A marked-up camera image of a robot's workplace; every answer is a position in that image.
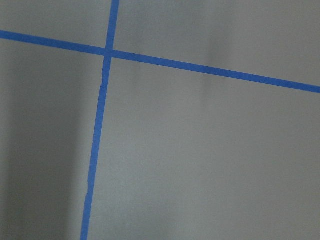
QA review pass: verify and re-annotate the brown paper table mat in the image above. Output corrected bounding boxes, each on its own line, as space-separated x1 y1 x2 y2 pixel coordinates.
0 0 320 240

